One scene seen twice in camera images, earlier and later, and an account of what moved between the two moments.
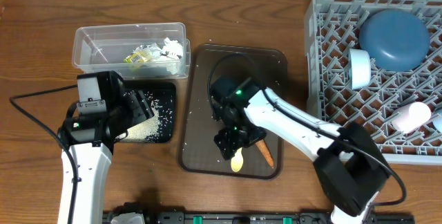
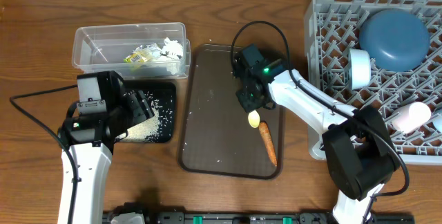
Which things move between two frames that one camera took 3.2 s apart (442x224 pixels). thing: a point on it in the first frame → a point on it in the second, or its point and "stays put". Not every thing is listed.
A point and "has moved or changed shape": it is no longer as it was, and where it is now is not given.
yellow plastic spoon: (237, 162) has moved or changed shape
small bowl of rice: (360, 68) stays put
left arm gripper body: (140, 109) stays put
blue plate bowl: (398, 40) stays put
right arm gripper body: (239, 135) → (250, 99)
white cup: (410, 117) stays put
